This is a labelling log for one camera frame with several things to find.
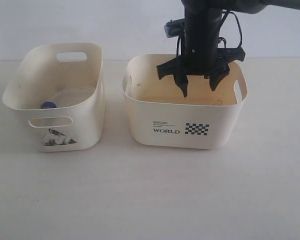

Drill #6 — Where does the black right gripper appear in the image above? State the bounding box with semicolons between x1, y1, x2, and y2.
156;0;246;98

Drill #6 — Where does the blue cap bottle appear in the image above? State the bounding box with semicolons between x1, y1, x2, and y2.
41;101;57;109

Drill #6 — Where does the cream WORLD bin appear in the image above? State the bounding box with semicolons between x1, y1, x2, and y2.
122;54;248;150

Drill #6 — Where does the cream plastic bin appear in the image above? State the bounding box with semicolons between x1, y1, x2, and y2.
2;42;106;152

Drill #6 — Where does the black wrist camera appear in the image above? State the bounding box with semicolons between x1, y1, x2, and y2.
163;18;185;39

